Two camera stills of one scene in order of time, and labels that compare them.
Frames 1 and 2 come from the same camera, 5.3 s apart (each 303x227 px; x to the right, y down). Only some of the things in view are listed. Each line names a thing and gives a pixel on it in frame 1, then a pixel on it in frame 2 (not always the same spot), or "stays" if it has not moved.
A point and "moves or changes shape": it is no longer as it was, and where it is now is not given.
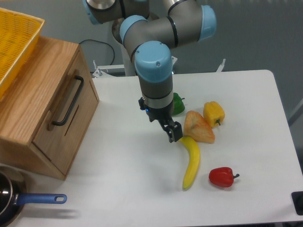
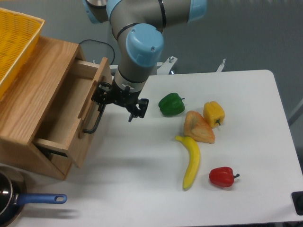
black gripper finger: [177, 131] → [102, 87]
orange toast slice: [196, 127] stays
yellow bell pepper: [213, 113] stays
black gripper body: [164, 114] → [126, 96]
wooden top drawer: [62, 132] moves or changes shape
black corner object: [297, 197] stays
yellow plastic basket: [18, 32] stays
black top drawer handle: [72, 105] → [97, 120]
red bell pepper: [222, 177] stays
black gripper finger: [170, 133] → [102, 100]
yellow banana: [194, 157] stays
